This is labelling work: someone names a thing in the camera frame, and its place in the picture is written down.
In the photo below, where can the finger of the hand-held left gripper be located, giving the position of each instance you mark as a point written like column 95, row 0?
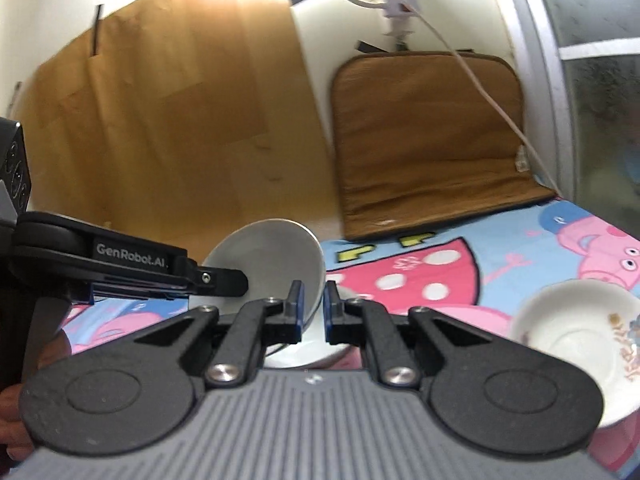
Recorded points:
column 225, row 280

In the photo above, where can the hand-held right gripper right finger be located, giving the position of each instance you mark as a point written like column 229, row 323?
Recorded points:
column 330, row 310

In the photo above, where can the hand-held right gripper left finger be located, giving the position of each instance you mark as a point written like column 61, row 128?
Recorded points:
column 298, row 310

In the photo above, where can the white bowl pink floral print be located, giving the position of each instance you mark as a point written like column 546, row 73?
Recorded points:
column 270, row 255

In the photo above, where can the white floral plate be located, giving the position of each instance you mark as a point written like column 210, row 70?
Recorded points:
column 565, row 340

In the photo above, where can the person's left hand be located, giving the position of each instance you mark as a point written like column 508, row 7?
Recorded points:
column 12, row 415

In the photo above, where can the printed cartoon blanket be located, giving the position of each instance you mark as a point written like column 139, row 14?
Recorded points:
column 500, row 260

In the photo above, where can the brown seat cushion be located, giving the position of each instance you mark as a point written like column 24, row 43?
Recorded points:
column 425, row 150

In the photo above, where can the frosted glass sliding door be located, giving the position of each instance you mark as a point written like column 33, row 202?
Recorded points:
column 600, row 85

